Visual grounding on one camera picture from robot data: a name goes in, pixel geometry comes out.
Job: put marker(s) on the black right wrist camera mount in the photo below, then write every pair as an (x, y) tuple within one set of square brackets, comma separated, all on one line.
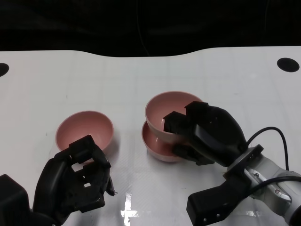
[(211, 204)]

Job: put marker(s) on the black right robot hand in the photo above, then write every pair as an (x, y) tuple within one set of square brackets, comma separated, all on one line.
[(216, 131)]

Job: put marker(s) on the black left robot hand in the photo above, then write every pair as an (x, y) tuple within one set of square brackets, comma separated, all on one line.
[(58, 183)]

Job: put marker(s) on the pink plastic bowl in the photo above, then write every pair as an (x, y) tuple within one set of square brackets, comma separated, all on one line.
[(84, 127), (155, 143), (164, 106)]

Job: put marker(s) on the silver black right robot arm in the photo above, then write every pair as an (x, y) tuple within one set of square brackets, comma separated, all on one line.
[(265, 167)]

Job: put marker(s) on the black round table grommet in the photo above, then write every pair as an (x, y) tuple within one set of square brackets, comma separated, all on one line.
[(3, 69), (288, 64)]

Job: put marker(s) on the black backdrop cloth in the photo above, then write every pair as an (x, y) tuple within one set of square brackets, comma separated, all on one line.
[(70, 23)]

